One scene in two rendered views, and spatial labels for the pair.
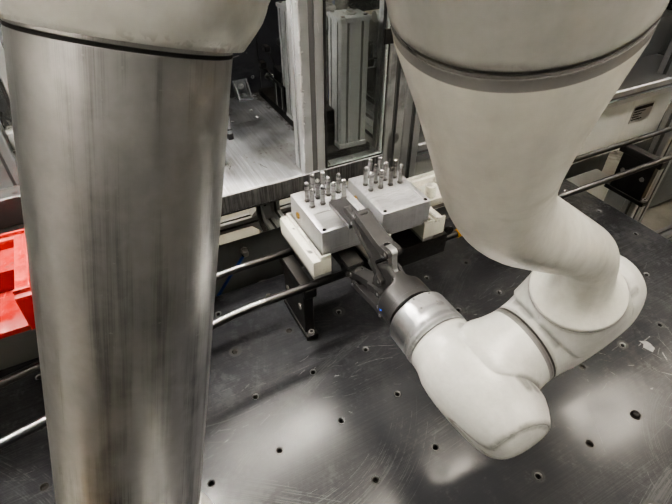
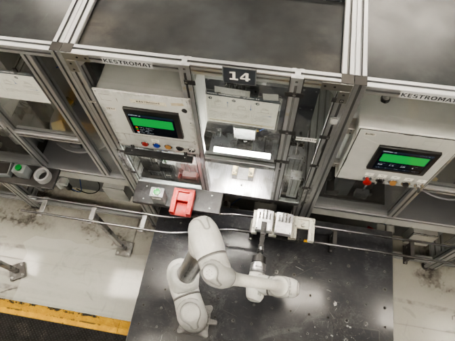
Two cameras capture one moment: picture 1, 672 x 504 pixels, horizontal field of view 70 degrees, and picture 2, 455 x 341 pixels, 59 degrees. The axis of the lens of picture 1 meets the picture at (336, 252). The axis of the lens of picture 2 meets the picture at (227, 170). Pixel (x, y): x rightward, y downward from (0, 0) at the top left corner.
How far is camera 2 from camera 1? 181 cm
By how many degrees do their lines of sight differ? 33
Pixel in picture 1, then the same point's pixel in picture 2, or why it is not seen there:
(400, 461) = not seen: hidden behind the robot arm
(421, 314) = (254, 266)
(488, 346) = not seen: hidden behind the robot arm
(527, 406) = (254, 296)
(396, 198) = (282, 228)
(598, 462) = (288, 315)
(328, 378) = (246, 254)
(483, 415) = (248, 292)
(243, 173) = (254, 188)
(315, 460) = not seen: hidden behind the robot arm
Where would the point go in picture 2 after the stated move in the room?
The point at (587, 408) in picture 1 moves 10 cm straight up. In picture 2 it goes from (299, 304) to (301, 302)
